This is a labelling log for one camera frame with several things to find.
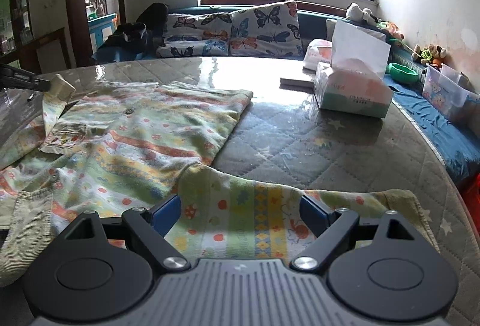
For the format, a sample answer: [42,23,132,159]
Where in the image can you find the red box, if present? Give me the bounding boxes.
[459,173,480,231]

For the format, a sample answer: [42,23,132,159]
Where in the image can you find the small grey flat box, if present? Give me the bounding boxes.
[280,77,314,89]

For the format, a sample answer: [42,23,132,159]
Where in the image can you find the clear plastic storage bag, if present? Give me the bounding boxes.
[1,89,46,149]

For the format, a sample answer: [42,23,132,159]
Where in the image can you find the flat butterfly cushion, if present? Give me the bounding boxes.
[155,13,232,58]

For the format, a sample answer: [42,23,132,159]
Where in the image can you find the colourful patterned children's shirt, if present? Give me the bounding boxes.
[0,74,440,287]

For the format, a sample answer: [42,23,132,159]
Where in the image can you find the large butterfly pillow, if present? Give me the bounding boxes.
[229,1,304,60]

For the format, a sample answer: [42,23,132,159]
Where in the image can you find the white plush toy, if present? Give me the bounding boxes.
[346,2,378,26]

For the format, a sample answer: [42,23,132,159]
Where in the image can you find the pink tissue pack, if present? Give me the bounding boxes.
[304,39,332,71]

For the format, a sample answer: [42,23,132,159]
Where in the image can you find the dark wooden shelf cabinet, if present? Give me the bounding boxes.
[1,0,72,75]

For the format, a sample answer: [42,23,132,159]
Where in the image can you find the blue white cabinet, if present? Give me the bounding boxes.
[88,13,118,52]

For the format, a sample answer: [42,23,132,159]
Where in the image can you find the black bag on sofa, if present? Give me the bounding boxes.
[94,2,168,62]

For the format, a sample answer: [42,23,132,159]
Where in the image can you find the green bowl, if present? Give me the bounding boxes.
[386,62,418,85]

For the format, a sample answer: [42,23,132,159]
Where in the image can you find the grey plain pillow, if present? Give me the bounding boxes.
[325,19,337,41]

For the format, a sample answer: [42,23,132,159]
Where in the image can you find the pastel tissue pack with paper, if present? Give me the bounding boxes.
[314,21,393,119]

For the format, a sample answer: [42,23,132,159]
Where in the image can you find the blue sofa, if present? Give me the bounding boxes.
[94,2,479,182]

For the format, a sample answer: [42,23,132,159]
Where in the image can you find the small colourful plush toys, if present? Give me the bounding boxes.
[411,45,448,71]

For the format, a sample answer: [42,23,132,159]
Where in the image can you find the clear cartoon storage box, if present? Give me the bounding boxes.
[422,65,479,124]

